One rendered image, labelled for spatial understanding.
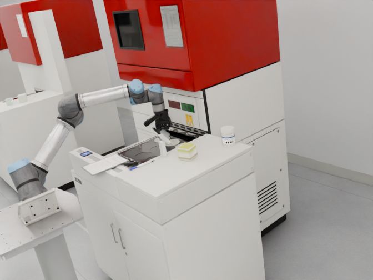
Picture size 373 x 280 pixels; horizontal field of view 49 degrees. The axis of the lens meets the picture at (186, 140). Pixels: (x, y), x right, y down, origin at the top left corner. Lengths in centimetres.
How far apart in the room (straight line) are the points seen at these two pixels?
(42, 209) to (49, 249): 23
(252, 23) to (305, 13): 109
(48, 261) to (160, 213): 74
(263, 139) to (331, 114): 104
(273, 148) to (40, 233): 159
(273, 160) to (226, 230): 88
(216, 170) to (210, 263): 49
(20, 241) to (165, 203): 69
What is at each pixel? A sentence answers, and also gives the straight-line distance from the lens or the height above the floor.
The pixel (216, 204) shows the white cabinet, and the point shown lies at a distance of 203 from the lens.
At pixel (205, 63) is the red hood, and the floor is 136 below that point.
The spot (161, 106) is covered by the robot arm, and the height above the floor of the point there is 114.
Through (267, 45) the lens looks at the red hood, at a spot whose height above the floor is 135.
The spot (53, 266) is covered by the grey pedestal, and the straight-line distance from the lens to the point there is 230.
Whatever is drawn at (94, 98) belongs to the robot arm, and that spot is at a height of 129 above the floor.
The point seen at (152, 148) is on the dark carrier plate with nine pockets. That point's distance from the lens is 244.
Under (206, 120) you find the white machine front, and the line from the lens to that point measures 232.
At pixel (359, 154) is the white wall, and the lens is 363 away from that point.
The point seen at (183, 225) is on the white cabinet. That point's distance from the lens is 192.
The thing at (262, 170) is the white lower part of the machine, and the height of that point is 53.
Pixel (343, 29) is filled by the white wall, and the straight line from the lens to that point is 340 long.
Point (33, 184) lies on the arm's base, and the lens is 217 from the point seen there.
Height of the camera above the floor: 181
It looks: 22 degrees down
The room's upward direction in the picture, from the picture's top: 9 degrees counter-clockwise
